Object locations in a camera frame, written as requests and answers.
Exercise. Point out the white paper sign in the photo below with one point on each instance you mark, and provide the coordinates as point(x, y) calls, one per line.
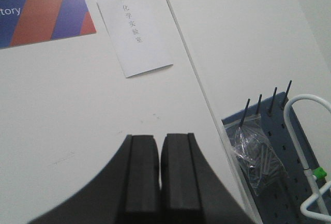
point(135, 36)

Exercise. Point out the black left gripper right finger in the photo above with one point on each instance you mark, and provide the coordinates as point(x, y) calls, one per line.
point(191, 191)

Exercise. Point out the blue grey pegboard rack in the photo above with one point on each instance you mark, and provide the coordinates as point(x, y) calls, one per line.
point(280, 202)

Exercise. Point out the white wire holder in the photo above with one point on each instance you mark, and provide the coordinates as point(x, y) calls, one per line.
point(314, 206)

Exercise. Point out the clear plastic bag of pegs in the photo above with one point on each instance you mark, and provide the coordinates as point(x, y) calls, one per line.
point(254, 153)

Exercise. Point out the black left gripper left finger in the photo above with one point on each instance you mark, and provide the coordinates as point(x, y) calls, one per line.
point(126, 190)

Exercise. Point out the blue red wall poster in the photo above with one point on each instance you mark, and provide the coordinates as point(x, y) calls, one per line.
point(34, 21)

